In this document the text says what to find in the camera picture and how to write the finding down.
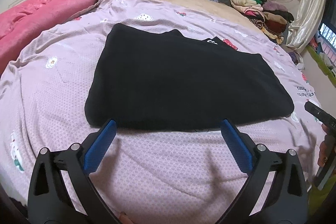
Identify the beige mattress cover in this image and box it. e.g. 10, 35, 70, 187
123, 0, 266, 38

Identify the pink plush blanket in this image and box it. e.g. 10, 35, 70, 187
1, 0, 97, 70

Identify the person's left hand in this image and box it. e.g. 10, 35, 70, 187
118, 211, 134, 224

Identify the person's right hand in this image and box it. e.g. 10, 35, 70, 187
317, 124, 335, 167

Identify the cream satin curtain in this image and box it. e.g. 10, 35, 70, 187
286, 0, 326, 53

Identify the pile of folded clothes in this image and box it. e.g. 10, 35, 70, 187
230, 0, 294, 45

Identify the black sweater with orange cuffs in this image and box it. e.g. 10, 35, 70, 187
84, 23, 294, 131

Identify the lilac strawberry print bedsheet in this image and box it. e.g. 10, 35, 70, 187
1, 0, 323, 223

